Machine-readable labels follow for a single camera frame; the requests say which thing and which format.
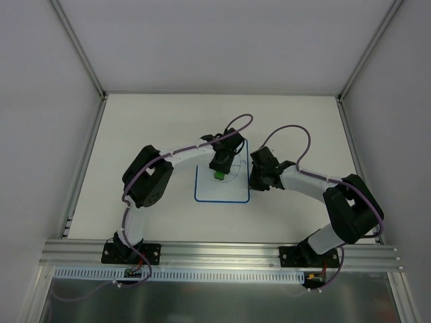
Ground green whiteboard eraser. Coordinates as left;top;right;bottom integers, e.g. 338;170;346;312
213;172;225;180

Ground blue-framed small whiteboard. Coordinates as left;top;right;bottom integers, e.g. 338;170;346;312
194;140;250;204

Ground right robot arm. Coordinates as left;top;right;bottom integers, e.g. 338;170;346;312
248;146;384;268

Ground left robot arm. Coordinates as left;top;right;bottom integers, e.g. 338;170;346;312
117;128;246;263

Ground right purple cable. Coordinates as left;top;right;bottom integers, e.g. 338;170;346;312
259;124;387;287

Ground purple cable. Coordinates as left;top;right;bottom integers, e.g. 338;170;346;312
50;113;254;302
259;124;387;287

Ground right table edge rail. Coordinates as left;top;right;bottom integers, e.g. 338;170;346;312
336;97;385;245

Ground table edge rail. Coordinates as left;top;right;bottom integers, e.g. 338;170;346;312
336;97;385;245
55;94;108;239

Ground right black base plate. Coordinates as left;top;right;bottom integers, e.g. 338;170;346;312
278;246;340;268

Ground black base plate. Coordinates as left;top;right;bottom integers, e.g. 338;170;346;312
100;241;162;265
278;246;340;268

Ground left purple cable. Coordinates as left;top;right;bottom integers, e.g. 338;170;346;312
50;113;254;302

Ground aluminium mounting rail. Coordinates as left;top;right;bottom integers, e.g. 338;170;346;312
39;239;404;273

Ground left table edge rail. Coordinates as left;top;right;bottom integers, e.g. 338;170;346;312
55;94;108;239

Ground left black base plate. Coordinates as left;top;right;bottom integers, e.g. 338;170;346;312
100;241;162;265

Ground white slotted cable duct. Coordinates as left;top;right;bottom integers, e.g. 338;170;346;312
53;266;305;285

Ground right aluminium frame post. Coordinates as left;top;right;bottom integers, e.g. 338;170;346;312
337;0;404;102

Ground aluminium frame post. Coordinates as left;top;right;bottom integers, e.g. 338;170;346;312
47;0;106;99
337;0;404;102

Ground left aluminium frame post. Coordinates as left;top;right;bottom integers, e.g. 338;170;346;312
47;0;106;99

